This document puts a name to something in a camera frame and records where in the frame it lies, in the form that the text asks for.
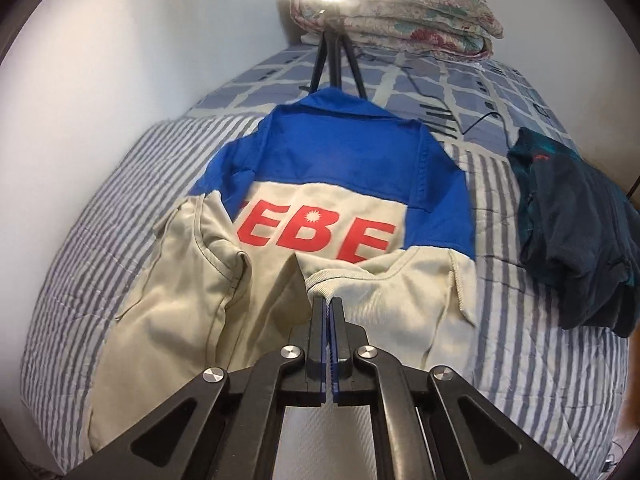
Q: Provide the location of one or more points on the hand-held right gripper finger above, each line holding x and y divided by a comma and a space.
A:
325, 360
335, 370

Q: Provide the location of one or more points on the beige and blue jacket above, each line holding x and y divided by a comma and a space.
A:
350, 150

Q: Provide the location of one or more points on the blue striped blanket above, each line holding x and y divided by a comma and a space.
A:
525, 360

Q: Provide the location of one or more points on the dark folded clothing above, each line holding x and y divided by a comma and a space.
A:
565, 220

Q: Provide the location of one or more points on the blue checked bed sheet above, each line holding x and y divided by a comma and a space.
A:
440, 85

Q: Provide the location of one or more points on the black tripod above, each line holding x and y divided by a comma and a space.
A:
320, 60

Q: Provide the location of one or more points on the floral quilt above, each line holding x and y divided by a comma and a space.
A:
425, 49
425, 10

